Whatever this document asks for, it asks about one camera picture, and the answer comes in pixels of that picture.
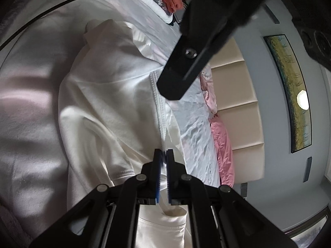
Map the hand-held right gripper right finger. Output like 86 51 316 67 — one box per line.
166 148 298 248

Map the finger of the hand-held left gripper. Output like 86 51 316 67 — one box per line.
156 0 281 100

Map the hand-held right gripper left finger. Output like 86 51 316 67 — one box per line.
28 148 163 248

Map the white t-shirt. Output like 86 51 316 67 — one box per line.
58 19 189 248

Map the light pink printed pillow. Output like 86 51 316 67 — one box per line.
199 64 219 114

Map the white floral folded cloth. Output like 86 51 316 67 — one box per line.
136 0 174 24

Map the beige padded headboard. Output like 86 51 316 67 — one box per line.
209 35 264 186

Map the bed with dotted grey sheet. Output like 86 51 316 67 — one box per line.
0 0 223 248

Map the window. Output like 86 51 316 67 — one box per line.
283 207 331 248

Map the landscape wall painting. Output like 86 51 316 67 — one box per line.
263 34 312 153

